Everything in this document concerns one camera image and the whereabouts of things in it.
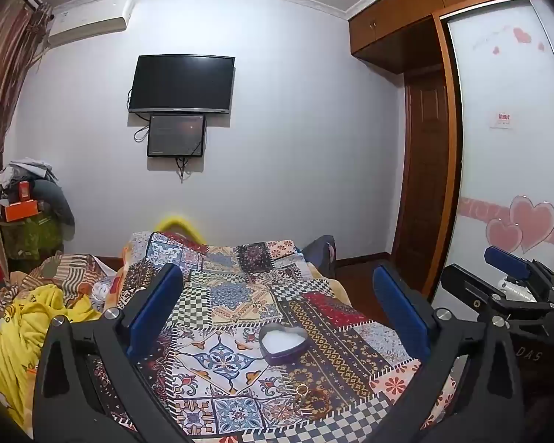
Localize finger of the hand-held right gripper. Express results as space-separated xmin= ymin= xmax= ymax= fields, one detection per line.
xmin=484 ymin=246 xmax=554 ymax=305
xmin=440 ymin=264 xmax=554 ymax=329

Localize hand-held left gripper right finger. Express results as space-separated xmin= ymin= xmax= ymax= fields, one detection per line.
xmin=365 ymin=265 xmax=524 ymax=443

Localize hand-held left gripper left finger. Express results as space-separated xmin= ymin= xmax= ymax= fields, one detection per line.
xmin=33 ymin=263 xmax=185 ymax=443

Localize purple heart-shaped tin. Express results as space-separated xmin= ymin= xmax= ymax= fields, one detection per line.
xmin=259 ymin=325 xmax=309 ymax=366

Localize brown bead bracelet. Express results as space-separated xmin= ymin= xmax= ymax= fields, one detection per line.
xmin=305 ymin=390 xmax=331 ymax=414

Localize pink heart stickers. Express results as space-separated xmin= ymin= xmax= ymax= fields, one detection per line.
xmin=485 ymin=196 xmax=554 ymax=254

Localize patchwork printed blanket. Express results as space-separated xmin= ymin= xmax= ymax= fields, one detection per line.
xmin=85 ymin=230 xmax=458 ymax=443

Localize white sliding wardrobe door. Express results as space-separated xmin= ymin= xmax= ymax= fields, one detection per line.
xmin=431 ymin=0 xmax=554 ymax=310

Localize dark blue bag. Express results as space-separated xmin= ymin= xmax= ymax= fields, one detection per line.
xmin=302 ymin=235 xmax=338 ymax=280

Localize yellow plush pillow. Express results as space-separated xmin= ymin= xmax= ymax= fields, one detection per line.
xmin=154 ymin=212 xmax=207 ymax=243

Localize striped brown bedding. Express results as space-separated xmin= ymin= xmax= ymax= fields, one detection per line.
xmin=9 ymin=251 xmax=130 ymax=315

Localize brown wooden door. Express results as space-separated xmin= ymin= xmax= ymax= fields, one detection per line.
xmin=392 ymin=71 xmax=451 ymax=287

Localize red and white label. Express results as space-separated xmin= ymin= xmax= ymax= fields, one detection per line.
xmin=489 ymin=111 xmax=518 ymax=129

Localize yellow blanket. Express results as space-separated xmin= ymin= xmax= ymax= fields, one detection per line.
xmin=0 ymin=281 xmax=105 ymax=425

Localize green patterned cloth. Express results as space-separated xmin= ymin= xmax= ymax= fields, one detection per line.
xmin=0 ymin=214 xmax=65 ymax=260

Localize grey garment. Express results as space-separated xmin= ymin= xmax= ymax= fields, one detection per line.
xmin=30 ymin=180 xmax=77 ymax=237

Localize orange box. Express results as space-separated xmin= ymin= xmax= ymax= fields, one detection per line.
xmin=4 ymin=200 xmax=40 ymax=222

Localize wooden overhead cabinet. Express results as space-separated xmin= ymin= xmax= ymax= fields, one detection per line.
xmin=348 ymin=0 xmax=541 ymax=75

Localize brown striped curtain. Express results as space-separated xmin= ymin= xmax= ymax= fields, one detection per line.
xmin=0 ymin=0 xmax=52 ymax=268

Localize white air conditioner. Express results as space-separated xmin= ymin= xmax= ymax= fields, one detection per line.
xmin=48 ymin=0 xmax=134 ymax=48

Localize small black wall monitor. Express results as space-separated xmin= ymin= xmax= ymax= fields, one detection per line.
xmin=147 ymin=113 xmax=208 ymax=158

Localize black wall television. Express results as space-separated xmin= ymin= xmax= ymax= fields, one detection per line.
xmin=128 ymin=54 xmax=236 ymax=115

